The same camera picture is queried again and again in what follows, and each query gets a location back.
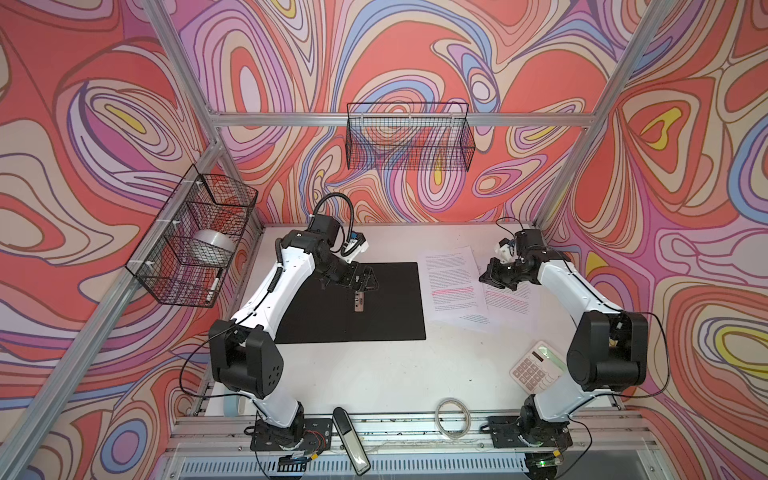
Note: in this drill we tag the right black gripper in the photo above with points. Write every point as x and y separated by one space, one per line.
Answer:
491 275

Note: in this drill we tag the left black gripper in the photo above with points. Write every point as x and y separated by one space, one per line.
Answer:
350 279

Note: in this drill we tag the white black lever arch folder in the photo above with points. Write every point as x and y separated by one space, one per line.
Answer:
330 313

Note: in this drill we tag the printed paper sheet top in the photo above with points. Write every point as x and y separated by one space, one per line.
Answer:
451 292

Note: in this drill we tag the printed paper sheet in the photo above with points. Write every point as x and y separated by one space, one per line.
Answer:
505 309
451 292

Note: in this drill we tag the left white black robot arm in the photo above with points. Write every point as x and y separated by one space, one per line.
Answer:
244 357

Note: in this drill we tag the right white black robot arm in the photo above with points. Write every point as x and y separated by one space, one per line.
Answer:
609 348

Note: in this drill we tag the printed paper sheet lower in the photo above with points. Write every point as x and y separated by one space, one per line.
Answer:
505 309

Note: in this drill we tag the white pink calculator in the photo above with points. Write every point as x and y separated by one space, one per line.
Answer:
538 369

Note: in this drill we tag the white marker pen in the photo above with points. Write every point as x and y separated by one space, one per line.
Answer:
212 291

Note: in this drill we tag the silver tape roll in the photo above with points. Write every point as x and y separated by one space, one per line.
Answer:
215 239

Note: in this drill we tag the light blue stapler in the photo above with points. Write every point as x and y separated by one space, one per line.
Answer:
234 406

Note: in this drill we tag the black handheld scanner device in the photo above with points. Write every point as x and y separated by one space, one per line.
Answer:
351 441

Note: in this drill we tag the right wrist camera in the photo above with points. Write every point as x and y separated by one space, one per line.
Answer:
505 251

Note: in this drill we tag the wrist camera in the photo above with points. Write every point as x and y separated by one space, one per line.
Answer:
505 251
357 245

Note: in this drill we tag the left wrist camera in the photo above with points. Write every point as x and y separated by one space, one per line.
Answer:
357 245

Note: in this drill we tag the black wire basket left wall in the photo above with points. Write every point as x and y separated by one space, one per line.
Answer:
172 267

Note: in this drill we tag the black wire basket wall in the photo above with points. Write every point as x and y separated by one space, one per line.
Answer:
409 136
172 267

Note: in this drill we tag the black wire basket back wall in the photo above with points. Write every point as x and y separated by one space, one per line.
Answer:
409 136

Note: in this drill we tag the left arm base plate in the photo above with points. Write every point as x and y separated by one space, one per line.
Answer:
315 436

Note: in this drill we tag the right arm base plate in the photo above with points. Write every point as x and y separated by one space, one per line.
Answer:
511 432

